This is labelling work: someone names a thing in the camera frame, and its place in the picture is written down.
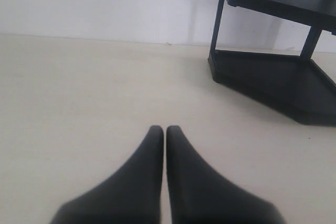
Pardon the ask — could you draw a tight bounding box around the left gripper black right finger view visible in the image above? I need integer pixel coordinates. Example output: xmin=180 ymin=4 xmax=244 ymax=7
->
xmin=166 ymin=125 xmax=286 ymax=223

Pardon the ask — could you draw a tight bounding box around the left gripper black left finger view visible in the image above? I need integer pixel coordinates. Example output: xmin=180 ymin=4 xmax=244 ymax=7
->
xmin=51 ymin=125 xmax=164 ymax=223

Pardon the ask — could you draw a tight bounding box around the black two-tier shelf rack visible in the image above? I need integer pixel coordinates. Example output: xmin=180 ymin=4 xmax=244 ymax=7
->
xmin=208 ymin=0 xmax=335 ymax=126

